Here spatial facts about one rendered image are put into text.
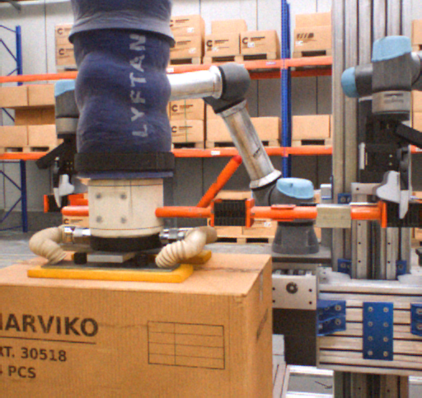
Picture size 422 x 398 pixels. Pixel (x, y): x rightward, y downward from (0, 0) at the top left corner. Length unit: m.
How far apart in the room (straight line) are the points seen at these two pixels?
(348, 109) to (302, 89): 7.87
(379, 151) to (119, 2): 0.61
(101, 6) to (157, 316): 0.63
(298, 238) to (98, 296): 0.76
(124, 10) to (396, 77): 0.56
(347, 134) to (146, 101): 0.86
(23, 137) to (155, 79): 8.73
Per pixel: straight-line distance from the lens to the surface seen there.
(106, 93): 1.09
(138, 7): 1.11
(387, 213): 1.06
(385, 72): 1.07
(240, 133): 1.65
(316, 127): 8.24
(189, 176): 9.86
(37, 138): 9.64
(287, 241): 1.58
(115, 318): 1.01
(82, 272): 1.07
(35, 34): 11.51
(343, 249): 1.79
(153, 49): 1.11
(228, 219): 1.06
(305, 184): 1.58
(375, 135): 1.07
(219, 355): 0.97
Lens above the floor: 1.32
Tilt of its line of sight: 3 degrees down
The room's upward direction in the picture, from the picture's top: 1 degrees counter-clockwise
